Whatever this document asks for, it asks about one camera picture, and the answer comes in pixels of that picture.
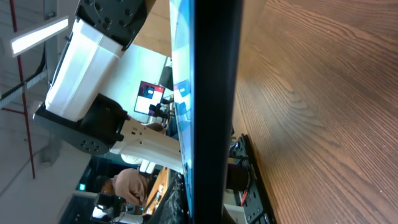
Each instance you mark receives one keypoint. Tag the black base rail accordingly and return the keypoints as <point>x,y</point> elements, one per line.
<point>244,179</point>

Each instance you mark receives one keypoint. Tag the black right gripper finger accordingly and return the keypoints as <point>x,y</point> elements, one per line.
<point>173,208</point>

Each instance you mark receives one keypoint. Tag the person in background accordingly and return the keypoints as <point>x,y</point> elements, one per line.
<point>128,184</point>

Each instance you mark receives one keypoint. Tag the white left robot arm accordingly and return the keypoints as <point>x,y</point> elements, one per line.
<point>76,108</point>

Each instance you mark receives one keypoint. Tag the Galaxy S24 smartphone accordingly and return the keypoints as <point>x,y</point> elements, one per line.
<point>205,48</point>

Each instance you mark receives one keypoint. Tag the ceiling light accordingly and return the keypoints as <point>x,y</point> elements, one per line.
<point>24,40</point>

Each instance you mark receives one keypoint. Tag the computer monitor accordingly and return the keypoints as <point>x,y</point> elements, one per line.
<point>148,97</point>

